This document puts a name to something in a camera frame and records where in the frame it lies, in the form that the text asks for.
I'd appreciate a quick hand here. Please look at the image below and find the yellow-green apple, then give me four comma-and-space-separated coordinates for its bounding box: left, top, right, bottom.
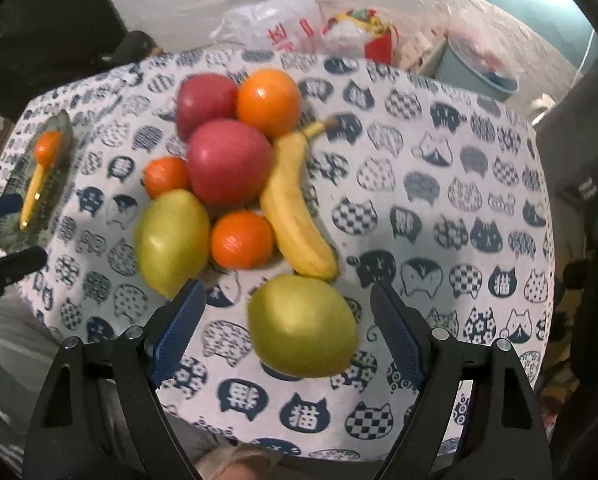
134, 189, 212, 298

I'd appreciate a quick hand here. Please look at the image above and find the yellow banana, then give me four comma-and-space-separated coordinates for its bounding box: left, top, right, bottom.
19, 160, 54, 231
259, 117, 340, 281

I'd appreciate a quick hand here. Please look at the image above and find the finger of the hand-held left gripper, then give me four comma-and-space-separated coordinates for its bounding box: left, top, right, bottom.
0, 195, 24, 222
0, 246, 48, 332

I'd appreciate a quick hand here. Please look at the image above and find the red apple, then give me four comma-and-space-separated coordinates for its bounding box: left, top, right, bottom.
186, 120, 274, 208
175, 73, 240, 142

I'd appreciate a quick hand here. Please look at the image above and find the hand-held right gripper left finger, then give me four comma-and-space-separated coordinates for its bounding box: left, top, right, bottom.
23, 279, 210, 480

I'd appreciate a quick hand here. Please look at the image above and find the white plastic bag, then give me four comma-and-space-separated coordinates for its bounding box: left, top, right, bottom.
210, 0, 324, 53

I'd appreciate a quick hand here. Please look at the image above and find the grey glass plate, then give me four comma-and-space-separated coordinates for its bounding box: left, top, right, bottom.
0, 112, 77, 251

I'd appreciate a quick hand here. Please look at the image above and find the red paper bag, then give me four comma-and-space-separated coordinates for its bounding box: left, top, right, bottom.
321, 7, 400, 63

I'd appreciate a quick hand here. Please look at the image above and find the green pear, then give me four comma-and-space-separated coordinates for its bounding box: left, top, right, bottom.
247, 274, 360, 378

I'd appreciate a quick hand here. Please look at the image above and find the cat print tablecloth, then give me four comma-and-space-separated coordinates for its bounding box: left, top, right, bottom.
0, 50, 557, 461

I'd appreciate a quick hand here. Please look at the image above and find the black round device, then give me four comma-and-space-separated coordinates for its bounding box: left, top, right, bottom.
111, 30, 154, 61

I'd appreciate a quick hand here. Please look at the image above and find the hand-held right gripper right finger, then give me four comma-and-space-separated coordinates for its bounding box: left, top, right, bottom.
370, 281, 554, 480

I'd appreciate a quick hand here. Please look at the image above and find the cardboard box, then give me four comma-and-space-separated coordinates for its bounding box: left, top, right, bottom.
399, 25, 450, 73

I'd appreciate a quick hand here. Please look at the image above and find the large orange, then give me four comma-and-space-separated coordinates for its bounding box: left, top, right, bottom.
236, 69, 303, 140

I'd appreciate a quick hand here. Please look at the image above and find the light blue bucket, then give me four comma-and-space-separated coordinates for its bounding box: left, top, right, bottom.
436, 35, 522, 103

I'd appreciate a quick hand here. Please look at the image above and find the small orange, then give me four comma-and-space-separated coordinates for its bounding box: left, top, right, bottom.
34, 131, 66, 163
143, 156, 190, 199

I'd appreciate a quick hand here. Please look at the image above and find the medium orange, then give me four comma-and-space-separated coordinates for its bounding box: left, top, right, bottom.
210, 210, 276, 270

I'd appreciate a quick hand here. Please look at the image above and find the grey chair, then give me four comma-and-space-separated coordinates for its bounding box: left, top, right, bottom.
531, 35, 598, 411

